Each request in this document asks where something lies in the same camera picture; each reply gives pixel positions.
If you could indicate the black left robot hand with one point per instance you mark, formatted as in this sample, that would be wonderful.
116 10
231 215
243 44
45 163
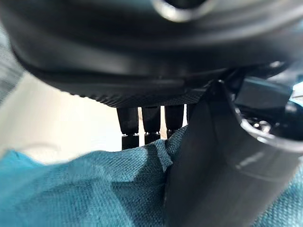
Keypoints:
132 54

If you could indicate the teal fabric cushion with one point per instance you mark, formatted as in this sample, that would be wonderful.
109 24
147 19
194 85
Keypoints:
90 186

